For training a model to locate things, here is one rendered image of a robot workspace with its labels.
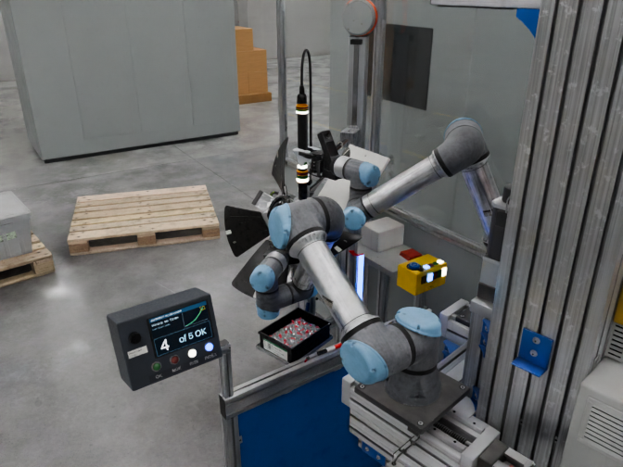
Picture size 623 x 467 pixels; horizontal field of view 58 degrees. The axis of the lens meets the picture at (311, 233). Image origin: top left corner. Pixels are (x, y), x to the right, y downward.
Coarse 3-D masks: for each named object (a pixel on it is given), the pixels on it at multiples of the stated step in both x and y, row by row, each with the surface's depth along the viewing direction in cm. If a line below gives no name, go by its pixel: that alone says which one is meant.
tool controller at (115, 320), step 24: (192, 288) 161; (120, 312) 149; (144, 312) 146; (168, 312) 148; (192, 312) 151; (120, 336) 142; (144, 336) 145; (192, 336) 152; (216, 336) 156; (120, 360) 148; (144, 360) 145; (168, 360) 149; (192, 360) 153; (144, 384) 146
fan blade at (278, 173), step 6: (282, 144) 239; (282, 150) 236; (276, 156) 244; (282, 156) 235; (276, 162) 243; (282, 162) 233; (276, 168) 243; (282, 168) 232; (276, 174) 244; (282, 174) 231; (276, 180) 245; (282, 180) 230; (282, 186) 228; (282, 192) 234
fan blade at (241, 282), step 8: (264, 248) 219; (256, 256) 218; (248, 264) 218; (256, 264) 217; (240, 272) 218; (248, 272) 217; (240, 280) 217; (248, 280) 216; (280, 280) 215; (240, 288) 216; (248, 288) 216
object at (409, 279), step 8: (424, 256) 215; (432, 256) 215; (400, 264) 209; (408, 264) 208; (424, 264) 209; (440, 264) 209; (400, 272) 208; (408, 272) 205; (416, 272) 203; (424, 272) 204; (432, 272) 206; (400, 280) 210; (408, 280) 206; (416, 280) 203; (432, 280) 208; (440, 280) 211; (408, 288) 207; (416, 288) 204; (424, 288) 207; (432, 288) 210
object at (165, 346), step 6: (162, 336) 147; (168, 336) 148; (156, 342) 147; (162, 342) 148; (168, 342) 148; (156, 348) 147; (162, 348) 148; (168, 348) 149; (174, 348) 150; (162, 354) 148
